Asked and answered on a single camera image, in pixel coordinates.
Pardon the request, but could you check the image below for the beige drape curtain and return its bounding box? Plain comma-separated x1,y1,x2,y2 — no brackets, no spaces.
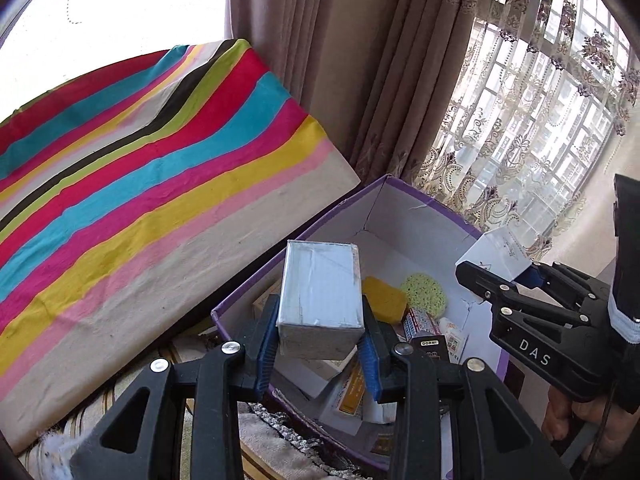
227,0,480,182

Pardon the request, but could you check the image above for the cream tall box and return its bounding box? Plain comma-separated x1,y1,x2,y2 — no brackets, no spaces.
252,280,281,320

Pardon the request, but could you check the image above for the black product box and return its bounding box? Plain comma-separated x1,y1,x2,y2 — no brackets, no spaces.
410,335,450,363

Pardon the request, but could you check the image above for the small white box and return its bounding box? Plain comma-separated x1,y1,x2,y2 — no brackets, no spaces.
277,240,364,361

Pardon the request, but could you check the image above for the rainbow striped cushion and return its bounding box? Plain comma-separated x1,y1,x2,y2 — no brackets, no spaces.
1,39,358,452

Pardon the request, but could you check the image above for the yellow sponge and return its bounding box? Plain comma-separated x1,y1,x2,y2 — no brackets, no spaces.
361,276,408,325

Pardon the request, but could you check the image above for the white cube box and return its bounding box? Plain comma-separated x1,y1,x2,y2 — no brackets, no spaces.
456,226,532,281

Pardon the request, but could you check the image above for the red QR tissue pack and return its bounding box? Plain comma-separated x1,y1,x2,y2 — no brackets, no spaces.
402,308,440,340

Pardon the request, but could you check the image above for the dental white box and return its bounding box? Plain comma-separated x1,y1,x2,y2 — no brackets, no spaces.
335,359,367,416

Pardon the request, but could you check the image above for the floral lace sheer curtain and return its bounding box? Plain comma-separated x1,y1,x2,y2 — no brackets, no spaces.
416,0,639,258

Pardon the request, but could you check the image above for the round green sponge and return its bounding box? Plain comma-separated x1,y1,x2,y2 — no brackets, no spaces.
400,273,448,318

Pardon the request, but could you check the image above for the orange white tissue pack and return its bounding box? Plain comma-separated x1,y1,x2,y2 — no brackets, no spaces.
437,316,468,364

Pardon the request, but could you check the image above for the person's right hand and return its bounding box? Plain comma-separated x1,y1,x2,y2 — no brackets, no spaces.
541,386,639,465

